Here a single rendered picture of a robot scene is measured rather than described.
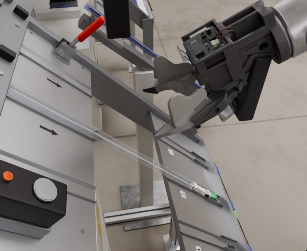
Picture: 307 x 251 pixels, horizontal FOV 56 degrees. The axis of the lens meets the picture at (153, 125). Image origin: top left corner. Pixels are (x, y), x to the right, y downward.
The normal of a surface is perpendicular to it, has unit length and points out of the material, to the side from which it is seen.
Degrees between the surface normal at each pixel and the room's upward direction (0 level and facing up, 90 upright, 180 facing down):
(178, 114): 80
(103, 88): 90
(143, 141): 90
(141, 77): 90
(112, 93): 90
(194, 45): 28
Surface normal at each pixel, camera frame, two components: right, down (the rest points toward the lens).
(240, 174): 0.00, -0.72
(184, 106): 0.49, 0.46
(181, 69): -0.20, 0.76
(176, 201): 0.72, -0.58
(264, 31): 0.18, 0.68
